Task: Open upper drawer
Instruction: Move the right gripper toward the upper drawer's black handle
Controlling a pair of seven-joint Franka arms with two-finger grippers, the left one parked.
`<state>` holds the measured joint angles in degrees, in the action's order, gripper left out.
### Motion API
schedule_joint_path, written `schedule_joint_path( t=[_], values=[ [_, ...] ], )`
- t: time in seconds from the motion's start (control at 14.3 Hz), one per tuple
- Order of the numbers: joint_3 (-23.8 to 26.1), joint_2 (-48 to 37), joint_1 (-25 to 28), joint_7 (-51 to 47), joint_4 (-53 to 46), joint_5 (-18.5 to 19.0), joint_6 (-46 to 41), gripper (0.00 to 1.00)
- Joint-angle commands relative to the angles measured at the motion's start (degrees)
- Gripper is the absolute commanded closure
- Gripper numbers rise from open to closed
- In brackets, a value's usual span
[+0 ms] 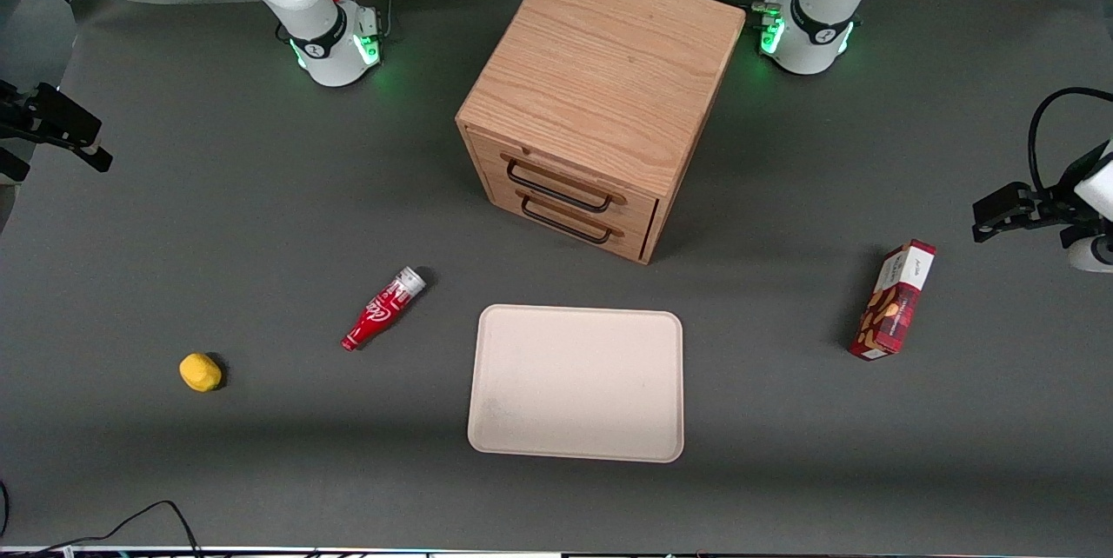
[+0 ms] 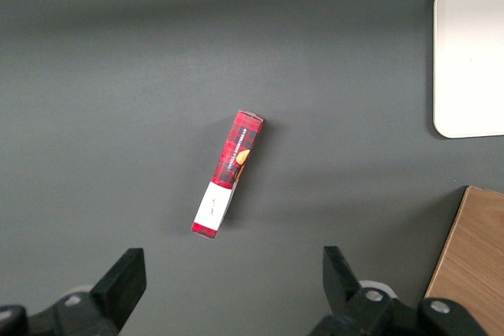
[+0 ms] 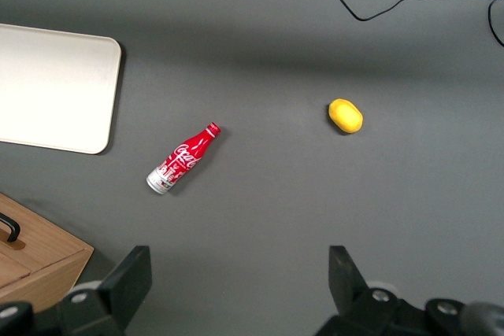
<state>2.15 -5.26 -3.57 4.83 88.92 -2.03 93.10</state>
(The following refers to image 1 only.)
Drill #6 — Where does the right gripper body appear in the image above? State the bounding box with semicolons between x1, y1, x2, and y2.
0;80;40;182

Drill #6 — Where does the wooden drawer cabinet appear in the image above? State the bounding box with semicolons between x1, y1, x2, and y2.
467;129;660;227
455;0;747;266

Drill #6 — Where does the black metal drawer handle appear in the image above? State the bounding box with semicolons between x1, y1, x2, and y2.
506;159;613;214
521;196;612;245

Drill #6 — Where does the wooden drawer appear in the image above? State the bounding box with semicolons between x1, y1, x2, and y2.
487;186;655;264

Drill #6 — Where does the red snack box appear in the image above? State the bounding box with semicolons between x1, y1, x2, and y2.
849;239;938;362

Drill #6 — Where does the yellow lemon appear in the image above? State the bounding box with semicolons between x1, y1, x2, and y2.
179;353;223;393

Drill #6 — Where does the red soda bottle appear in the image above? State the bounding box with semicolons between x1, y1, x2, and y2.
341;267;428;352

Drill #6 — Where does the beige plastic tray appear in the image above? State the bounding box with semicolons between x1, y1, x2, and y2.
467;304;685;464

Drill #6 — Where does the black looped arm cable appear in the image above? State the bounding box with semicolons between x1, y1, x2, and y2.
1028;87;1113;196

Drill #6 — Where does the black floor cable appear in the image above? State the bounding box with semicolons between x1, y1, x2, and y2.
0;482;206;558

